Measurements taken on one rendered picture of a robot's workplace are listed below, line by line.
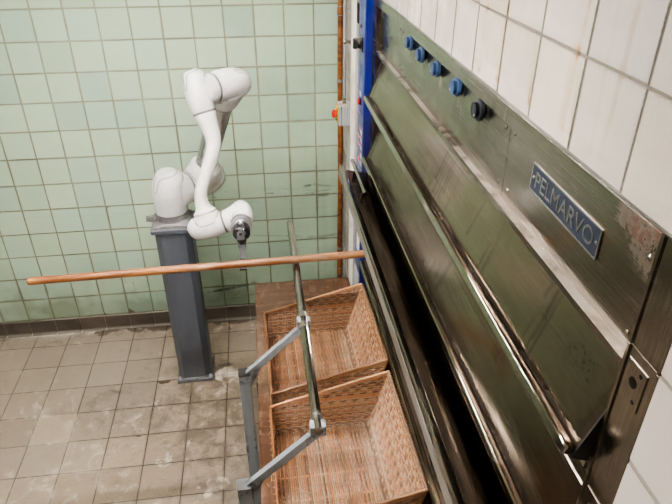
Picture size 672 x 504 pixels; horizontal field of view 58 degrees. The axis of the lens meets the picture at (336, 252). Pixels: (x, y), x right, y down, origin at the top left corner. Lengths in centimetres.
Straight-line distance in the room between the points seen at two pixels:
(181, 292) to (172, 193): 57
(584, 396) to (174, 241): 243
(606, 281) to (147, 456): 273
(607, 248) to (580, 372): 21
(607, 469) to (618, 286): 27
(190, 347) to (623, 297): 285
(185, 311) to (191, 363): 37
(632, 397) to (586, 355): 14
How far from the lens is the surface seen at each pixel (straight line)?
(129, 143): 356
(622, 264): 92
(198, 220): 272
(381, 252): 201
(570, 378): 105
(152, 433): 344
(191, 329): 343
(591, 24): 96
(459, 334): 154
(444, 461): 133
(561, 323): 109
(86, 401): 373
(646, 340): 87
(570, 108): 100
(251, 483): 190
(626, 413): 94
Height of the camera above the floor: 245
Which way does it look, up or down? 31 degrees down
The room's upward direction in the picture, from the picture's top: straight up
